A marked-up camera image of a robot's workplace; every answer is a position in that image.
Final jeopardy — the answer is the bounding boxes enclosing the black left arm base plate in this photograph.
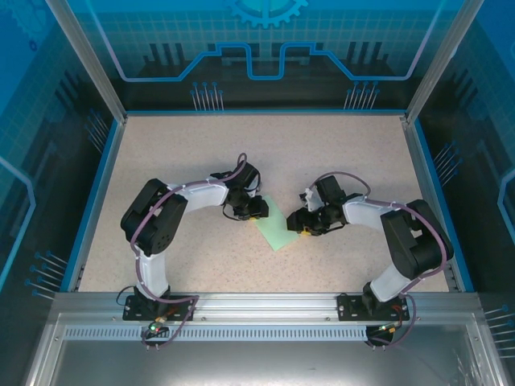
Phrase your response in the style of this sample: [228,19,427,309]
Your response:
[122,294,197,322]

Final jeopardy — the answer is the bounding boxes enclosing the steel tray plate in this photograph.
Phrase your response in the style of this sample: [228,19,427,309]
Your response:
[23,312,508,386]

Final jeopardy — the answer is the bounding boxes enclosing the blue edged aluminium side rail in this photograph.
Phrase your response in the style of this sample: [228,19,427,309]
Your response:
[59,116,129,294]
[401,114,476,294]

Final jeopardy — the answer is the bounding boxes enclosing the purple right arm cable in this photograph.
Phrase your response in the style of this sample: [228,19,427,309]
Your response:
[315,171,448,351]

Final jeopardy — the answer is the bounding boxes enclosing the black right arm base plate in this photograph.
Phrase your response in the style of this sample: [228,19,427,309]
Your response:
[336,293,408,322]

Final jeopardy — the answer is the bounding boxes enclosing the slotted metal cable duct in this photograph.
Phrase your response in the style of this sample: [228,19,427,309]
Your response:
[64,326,373,343]

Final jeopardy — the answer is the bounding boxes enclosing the light green cloth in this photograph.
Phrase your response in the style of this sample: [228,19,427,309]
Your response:
[253,194,302,253]

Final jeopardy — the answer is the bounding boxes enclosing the aluminium table edge rail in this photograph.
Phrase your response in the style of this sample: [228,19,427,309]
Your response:
[122,109,407,118]

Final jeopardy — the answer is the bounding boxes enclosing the thin black base cable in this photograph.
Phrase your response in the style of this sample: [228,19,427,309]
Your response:
[115,285,138,309]

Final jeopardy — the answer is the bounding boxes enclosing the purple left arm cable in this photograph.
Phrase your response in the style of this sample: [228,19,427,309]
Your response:
[130,152,248,351]

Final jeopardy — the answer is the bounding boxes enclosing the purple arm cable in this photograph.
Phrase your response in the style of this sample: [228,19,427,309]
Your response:
[315,171,448,351]
[130,152,248,351]

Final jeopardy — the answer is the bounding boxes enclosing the cable connector with green light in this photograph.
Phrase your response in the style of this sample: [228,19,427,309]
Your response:
[376,321,405,335]
[147,316,168,335]

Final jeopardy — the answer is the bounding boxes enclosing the aluminium frame post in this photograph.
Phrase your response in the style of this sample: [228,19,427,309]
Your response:
[403,0,487,124]
[43,0,129,124]

